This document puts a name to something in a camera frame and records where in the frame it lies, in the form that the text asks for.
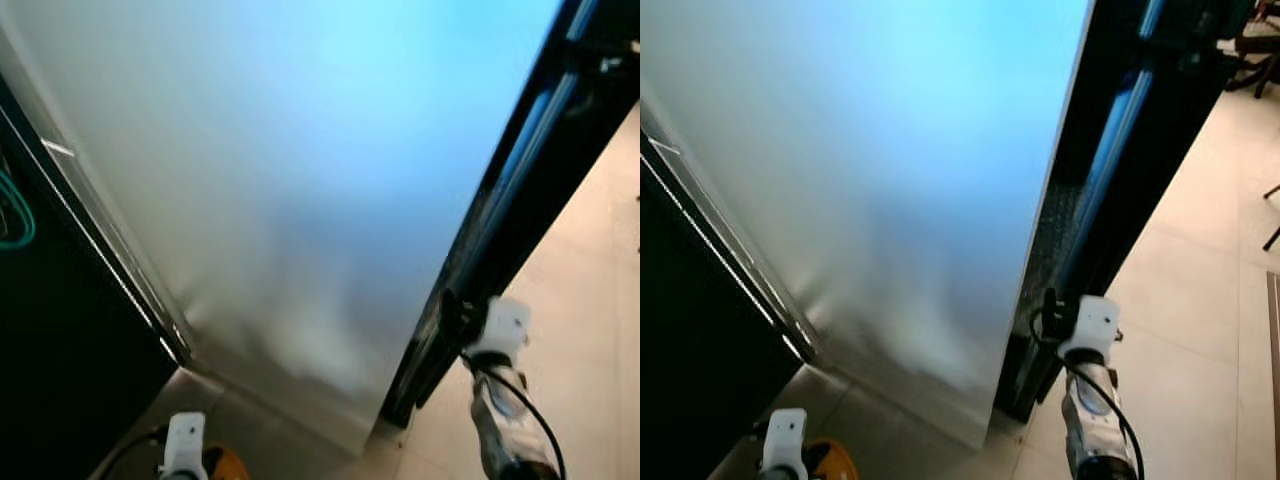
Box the teal cable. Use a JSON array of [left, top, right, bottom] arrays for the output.
[[0, 165, 37, 251]]

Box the brown wooden chair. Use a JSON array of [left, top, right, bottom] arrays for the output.
[[1220, 0, 1280, 101]]

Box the black glass fridge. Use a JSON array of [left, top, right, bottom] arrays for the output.
[[985, 0, 1251, 426], [375, 0, 641, 431]]

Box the clear bubble wrap sheet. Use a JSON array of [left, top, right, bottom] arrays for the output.
[[1035, 185, 1086, 301]]

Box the black cabinet with metal trim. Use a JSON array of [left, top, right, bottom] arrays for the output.
[[640, 140, 811, 480], [0, 80, 191, 480]]

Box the grey floor track strip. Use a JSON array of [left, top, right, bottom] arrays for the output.
[[1266, 270, 1280, 411]]

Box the orange yellow package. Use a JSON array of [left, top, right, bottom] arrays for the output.
[[805, 438, 859, 480], [205, 445, 251, 480]]

